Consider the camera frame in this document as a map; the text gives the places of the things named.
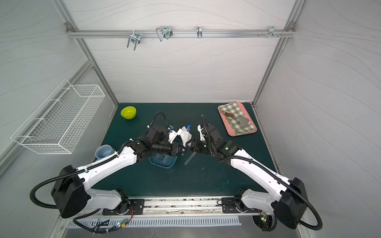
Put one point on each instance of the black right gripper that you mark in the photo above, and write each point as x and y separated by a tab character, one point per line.
197	146

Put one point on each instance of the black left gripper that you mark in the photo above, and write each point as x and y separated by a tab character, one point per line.
174	148

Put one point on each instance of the white gauze wipe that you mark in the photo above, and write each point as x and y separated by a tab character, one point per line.
185	136

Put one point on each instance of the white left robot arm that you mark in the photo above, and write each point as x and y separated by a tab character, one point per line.
75	192

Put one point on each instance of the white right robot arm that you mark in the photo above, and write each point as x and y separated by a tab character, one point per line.
285	199

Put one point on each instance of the blue plastic tub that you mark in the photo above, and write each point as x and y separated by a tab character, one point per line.
156	159

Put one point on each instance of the pink plastic tray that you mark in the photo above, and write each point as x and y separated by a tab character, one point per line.
236	119

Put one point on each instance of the green white checkered cloth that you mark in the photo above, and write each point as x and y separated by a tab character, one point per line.
238	118

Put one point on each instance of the yellow green bowl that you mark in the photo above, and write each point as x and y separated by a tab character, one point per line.
129	112

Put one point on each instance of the light blue mug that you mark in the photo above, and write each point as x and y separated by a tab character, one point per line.
104	151

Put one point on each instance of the metal clamp hook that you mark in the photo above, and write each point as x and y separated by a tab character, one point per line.
199	32
134	40
164	32
271	34

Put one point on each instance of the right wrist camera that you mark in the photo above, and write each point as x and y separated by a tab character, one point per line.
200	128

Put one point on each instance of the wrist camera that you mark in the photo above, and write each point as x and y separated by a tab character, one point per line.
173	133
200	128

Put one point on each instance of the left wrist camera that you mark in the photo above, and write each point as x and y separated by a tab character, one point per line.
173	133

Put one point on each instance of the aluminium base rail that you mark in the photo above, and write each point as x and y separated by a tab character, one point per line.
186	206

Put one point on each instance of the wooden handled metal spatula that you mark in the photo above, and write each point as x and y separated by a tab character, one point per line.
242	120

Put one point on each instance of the white wire basket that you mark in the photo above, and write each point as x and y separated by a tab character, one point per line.
58	124

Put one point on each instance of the aluminium cross rail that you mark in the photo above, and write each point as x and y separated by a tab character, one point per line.
151	34

